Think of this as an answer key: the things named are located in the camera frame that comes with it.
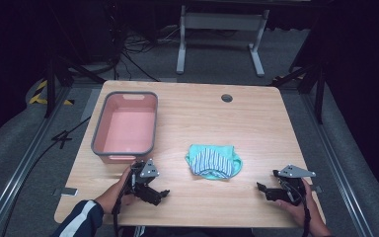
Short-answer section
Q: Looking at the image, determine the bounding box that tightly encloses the teal striped garment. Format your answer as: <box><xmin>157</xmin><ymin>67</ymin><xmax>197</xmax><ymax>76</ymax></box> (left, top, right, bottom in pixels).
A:
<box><xmin>185</xmin><ymin>143</ymin><xmax>244</xmax><ymax>181</ymax></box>

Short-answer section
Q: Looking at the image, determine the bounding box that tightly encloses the black floor cable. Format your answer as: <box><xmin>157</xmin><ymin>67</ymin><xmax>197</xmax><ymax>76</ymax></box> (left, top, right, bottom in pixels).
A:
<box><xmin>0</xmin><ymin>116</ymin><xmax>92</xmax><ymax>237</ymax></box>

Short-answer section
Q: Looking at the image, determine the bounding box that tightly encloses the tangle of black cables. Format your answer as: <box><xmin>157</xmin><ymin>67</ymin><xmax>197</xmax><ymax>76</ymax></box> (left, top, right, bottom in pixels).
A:
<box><xmin>113</xmin><ymin>24</ymin><xmax>180</xmax><ymax>83</ymax></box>

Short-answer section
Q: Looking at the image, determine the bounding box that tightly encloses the white metal desk frame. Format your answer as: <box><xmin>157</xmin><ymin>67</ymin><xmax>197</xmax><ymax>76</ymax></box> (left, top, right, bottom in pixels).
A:
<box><xmin>176</xmin><ymin>4</ymin><xmax>270</xmax><ymax>79</ymax></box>

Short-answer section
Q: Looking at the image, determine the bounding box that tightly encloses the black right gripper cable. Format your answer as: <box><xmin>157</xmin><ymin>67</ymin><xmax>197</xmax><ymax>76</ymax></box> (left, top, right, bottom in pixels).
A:
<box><xmin>301</xmin><ymin>197</ymin><xmax>312</xmax><ymax>237</ymax></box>

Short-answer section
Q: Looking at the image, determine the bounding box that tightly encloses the pink basin with grey rim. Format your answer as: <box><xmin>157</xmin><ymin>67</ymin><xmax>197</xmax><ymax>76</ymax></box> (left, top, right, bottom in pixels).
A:
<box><xmin>90</xmin><ymin>91</ymin><xmax>159</xmax><ymax>165</ymax></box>

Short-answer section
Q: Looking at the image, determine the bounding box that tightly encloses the aluminium floor rail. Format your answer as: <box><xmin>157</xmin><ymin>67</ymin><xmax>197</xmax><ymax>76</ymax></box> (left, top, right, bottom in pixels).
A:
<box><xmin>0</xmin><ymin>84</ymin><xmax>74</xmax><ymax>237</ymax></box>
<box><xmin>299</xmin><ymin>93</ymin><xmax>374</xmax><ymax>237</ymax></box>

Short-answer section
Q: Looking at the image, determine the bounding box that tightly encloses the person's right hand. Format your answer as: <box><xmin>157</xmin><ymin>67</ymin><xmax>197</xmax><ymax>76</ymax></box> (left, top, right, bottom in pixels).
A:
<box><xmin>274</xmin><ymin>178</ymin><xmax>314</xmax><ymax>229</ymax></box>

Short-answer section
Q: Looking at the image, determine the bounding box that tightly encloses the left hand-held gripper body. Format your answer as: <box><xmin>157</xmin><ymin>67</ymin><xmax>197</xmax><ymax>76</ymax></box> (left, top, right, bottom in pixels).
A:
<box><xmin>129</xmin><ymin>158</ymin><xmax>161</xmax><ymax>199</ymax></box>

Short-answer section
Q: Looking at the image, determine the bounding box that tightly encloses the person's left hand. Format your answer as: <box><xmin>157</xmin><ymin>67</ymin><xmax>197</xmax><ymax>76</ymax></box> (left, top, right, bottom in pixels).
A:
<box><xmin>105</xmin><ymin>165</ymin><xmax>136</xmax><ymax>208</ymax></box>

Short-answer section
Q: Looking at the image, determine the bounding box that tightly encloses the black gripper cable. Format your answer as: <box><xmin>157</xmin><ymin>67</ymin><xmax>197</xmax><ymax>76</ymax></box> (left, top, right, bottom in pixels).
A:
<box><xmin>301</xmin><ymin>197</ymin><xmax>312</xmax><ymax>237</ymax></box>
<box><xmin>112</xmin><ymin>179</ymin><xmax>127</xmax><ymax>237</ymax></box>

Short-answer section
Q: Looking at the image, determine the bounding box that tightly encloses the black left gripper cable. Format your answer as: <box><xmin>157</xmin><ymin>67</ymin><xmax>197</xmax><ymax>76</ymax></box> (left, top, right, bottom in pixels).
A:
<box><xmin>112</xmin><ymin>179</ymin><xmax>127</xmax><ymax>237</ymax></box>

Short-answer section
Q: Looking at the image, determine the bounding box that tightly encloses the black metal stand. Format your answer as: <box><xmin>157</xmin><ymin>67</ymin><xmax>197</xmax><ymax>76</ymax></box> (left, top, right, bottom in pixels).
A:
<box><xmin>43</xmin><ymin>53</ymin><xmax>107</xmax><ymax>119</ymax></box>
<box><xmin>269</xmin><ymin>62</ymin><xmax>328</xmax><ymax>125</ymax></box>

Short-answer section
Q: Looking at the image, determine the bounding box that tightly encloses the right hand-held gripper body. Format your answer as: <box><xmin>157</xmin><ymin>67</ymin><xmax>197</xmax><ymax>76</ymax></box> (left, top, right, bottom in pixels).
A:
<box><xmin>272</xmin><ymin>164</ymin><xmax>317</xmax><ymax>207</ymax></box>

